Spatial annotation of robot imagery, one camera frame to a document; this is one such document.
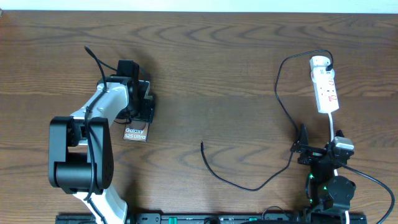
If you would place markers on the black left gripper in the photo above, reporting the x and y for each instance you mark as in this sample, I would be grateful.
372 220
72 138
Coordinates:
148 109

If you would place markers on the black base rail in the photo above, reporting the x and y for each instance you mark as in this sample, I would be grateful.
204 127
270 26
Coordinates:
155 218

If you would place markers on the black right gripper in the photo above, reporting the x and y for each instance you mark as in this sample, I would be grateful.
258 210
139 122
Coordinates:
312 154

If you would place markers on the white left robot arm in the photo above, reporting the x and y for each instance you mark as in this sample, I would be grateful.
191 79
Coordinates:
80 151

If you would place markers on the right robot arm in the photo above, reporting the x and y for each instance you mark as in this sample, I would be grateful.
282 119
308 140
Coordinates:
329 193

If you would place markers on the white USB charger adapter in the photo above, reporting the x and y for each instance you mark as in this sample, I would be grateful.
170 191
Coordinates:
321 65

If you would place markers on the white power strip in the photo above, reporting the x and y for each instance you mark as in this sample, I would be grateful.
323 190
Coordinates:
325 90

